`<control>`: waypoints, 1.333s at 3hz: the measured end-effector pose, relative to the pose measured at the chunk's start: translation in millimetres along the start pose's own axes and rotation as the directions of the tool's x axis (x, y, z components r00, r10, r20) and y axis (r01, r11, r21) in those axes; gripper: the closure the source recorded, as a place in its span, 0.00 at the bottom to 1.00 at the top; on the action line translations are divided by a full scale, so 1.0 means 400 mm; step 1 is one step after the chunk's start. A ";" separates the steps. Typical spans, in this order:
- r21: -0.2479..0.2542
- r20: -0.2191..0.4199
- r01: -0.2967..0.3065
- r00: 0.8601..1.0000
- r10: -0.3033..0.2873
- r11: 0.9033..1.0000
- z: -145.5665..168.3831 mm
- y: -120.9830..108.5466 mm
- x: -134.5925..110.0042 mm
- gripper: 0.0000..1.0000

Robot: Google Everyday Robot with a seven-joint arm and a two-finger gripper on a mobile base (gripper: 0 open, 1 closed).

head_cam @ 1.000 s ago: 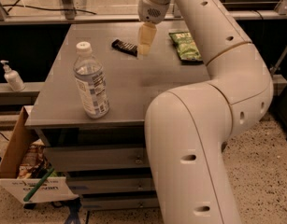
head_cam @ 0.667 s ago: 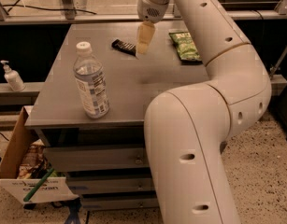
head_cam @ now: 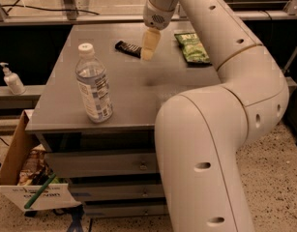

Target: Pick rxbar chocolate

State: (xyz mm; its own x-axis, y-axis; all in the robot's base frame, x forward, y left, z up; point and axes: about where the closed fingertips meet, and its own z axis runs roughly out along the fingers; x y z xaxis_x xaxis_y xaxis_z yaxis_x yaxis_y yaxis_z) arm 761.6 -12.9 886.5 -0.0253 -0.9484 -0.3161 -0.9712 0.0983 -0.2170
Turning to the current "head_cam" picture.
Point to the bottom grey drawer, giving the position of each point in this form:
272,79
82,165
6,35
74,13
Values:
125,211

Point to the clear plastic water bottle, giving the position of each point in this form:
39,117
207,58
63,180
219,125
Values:
93,84

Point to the middle grey drawer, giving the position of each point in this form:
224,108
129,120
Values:
116,191

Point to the grey drawer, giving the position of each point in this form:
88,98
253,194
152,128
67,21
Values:
125,211
116,191
94,164

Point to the green stick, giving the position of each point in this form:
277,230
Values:
33,199

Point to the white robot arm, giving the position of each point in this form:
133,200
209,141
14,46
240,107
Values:
198,132

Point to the cardboard box with snacks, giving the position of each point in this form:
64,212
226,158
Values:
55,196

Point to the top grey drawer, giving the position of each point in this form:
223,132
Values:
94,164

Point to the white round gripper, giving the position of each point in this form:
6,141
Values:
155,16

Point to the white pump sanitizer bottle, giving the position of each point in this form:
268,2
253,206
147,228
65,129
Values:
12,80

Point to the snack packets in box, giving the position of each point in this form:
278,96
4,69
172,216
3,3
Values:
35,170

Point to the green chips bag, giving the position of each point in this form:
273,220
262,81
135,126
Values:
192,48

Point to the black rxbar chocolate bar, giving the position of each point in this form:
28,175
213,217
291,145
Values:
129,49

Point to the grey drawer cabinet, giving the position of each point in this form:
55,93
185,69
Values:
137,90

